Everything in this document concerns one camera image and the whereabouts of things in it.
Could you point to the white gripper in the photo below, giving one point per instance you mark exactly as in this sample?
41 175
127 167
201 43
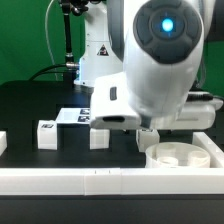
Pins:
109 109

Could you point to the white round stool seat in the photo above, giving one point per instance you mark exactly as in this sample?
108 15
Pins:
176 155

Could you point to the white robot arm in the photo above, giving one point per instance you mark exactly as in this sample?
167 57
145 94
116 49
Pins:
160 44

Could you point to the white marker sheet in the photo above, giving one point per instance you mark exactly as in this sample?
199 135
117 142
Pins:
73 116

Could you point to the white U-shaped fence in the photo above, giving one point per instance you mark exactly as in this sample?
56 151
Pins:
116 181

